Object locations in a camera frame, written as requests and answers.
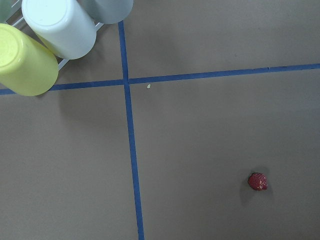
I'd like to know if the red strawberry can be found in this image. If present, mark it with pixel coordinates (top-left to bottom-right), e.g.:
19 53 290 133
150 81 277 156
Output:
247 172 268 191

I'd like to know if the grey plastic cup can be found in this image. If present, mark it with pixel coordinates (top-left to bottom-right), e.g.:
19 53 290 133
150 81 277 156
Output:
79 0 134 25

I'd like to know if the white plastic cup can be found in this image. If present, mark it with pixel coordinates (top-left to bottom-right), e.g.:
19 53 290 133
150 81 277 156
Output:
21 0 98 61

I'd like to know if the yellow plastic cup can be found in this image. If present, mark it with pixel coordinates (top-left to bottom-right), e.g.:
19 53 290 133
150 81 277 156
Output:
0 23 59 96

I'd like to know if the green plastic cup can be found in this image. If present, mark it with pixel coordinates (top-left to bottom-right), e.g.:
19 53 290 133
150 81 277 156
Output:
0 0 14 23

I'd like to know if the white wire cup rack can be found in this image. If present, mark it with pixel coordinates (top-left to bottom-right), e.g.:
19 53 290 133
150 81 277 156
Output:
4 0 104 73

